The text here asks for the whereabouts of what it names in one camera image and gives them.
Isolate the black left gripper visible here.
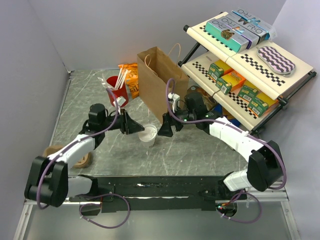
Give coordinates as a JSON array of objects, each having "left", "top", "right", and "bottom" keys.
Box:
[{"left": 100, "top": 109, "right": 145, "bottom": 135}]

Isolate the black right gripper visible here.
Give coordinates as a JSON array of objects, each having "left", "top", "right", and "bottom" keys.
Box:
[{"left": 157, "top": 103, "right": 197, "bottom": 137}]

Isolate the white plastic cup lid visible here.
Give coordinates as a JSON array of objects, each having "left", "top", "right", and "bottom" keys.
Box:
[{"left": 138, "top": 124, "right": 157, "bottom": 142}]

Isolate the white paper coffee cup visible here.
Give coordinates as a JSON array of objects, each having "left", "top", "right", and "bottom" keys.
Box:
[{"left": 139, "top": 136, "right": 156, "bottom": 148}]

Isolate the brown paper bag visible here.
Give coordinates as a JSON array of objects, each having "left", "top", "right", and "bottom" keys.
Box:
[{"left": 137, "top": 46, "right": 189, "bottom": 122}]

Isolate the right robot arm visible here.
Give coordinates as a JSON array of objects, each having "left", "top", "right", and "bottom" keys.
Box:
[{"left": 158, "top": 92, "right": 287, "bottom": 199}]

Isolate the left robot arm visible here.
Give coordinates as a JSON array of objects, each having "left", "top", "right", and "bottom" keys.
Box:
[{"left": 24, "top": 103, "right": 145, "bottom": 209}]

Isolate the orange chip bag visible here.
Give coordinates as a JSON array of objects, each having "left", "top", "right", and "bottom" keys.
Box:
[{"left": 118, "top": 62, "right": 139, "bottom": 99}]

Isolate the red plastic cup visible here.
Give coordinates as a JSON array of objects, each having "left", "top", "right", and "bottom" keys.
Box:
[{"left": 106, "top": 76, "right": 129, "bottom": 108}]

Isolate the brown snack bag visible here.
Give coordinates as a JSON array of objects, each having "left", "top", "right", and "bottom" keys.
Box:
[{"left": 187, "top": 85, "right": 217, "bottom": 111}]

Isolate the white paper-wrapped straw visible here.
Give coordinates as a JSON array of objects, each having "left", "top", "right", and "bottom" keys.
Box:
[
  {"left": 114, "top": 68, "right": 124, "bottom": 90},
  {"left": 118, "top": 69, "right": 128, "bottom": 90}
]

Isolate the blue snack packet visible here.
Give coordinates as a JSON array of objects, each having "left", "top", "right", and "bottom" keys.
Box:
[{"left": 213, "top": 104, "right": 241, "bottom": 127}]

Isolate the brown cardboard cup carrier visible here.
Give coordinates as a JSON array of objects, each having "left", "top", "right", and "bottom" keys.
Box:
[{"left": 42, "top": 145, "right": 92, "bottom": 170}]

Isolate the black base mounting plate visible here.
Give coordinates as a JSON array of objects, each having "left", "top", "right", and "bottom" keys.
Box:
[{"left": 69, "top": 176, "right": 236, "bottom": 213}]

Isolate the green yellow juice box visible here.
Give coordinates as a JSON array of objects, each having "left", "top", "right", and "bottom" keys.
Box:
[
  {"left": 208, "top": 60, "right": 230, "bottom": 81},
  {"left": 248, "top": 96, "right": 269, "bottom": 117},
  {"left": 216, "top": 74, "right": 238, "bottom": 95},
  {"left": 237, "top": 84, "right": 259, "bottom": 103}
]

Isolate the orange snack box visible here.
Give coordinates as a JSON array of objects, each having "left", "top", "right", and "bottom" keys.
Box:
[{"left": 226, "top": 70, "right": 246, "bottom": 92}]

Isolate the cream two-tier display shelf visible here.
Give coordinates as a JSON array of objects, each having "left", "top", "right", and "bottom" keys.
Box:
[{"left": 178, "top": 22, "right": 317, "bottom": 133}]

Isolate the teal cookie box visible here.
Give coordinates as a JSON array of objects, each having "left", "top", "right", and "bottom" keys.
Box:
[{"left": 205, "top": 19, "right": 250, "bottom": 53}]

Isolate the purple cookie box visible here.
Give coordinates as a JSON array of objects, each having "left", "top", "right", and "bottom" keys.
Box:
[{"left": 220, "top": 16, "right": 260, "bottom": 49}]

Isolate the purple wavy sleep mask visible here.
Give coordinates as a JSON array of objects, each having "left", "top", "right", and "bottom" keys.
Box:
[{"left": 256, "top": 45, "right": 296, "bottom": 77}]

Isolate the blue cookie box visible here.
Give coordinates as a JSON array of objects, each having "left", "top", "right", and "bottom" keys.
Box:
[{"left": 232, "top": 8, "right": 274, "bottom": 40}]

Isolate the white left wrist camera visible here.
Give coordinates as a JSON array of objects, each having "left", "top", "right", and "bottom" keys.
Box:
[{"left": 113, "top": 96, "right": 127, "bottom": 108}]

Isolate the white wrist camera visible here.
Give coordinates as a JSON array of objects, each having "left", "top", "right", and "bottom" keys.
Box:
[
  {"left": 168, "top": 92, "right": 180, "bottom": 113},
  {"left": 113, "top": 96, "right": 127, "bottom": 108}
]

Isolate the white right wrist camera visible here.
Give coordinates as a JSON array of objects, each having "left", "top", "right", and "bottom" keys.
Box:
[{"left": 168, "top": 92, "right": 180, "bottom": 113}]

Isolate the aluminium rail frame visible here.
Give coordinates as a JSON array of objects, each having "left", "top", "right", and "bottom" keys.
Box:
[{"left": 13, "top": 201, "right": 78, "bottom": 240}]

